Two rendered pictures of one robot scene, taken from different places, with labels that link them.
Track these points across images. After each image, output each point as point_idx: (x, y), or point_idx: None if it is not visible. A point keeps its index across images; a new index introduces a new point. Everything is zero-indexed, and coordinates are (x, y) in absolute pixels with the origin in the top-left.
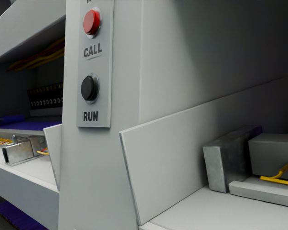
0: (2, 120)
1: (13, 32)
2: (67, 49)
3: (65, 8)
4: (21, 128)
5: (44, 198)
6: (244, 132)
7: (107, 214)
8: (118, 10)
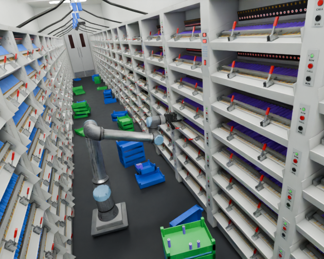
0: (185, 118)
1: (194, 122)
2: (204, 136)
3: (203, 129)
4: (192, 126)
5: (202, 148)
6: (221, 147)
7: (209, 153)
8: (209, 139)
